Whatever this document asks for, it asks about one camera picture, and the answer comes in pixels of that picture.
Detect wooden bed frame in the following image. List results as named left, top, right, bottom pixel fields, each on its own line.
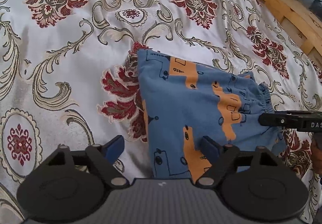
left=260, top=0, right=321, bottom=66

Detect blue orange patterned pants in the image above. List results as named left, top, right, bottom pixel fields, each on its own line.
left=137, top=49, right=286, bottom=180

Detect person's right hand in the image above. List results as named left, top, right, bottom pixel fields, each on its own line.
left=311, top=138, right=322, bottom=174

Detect white floral bedspread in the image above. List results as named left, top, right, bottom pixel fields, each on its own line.
left=1, top=0, right=321, bottom=223

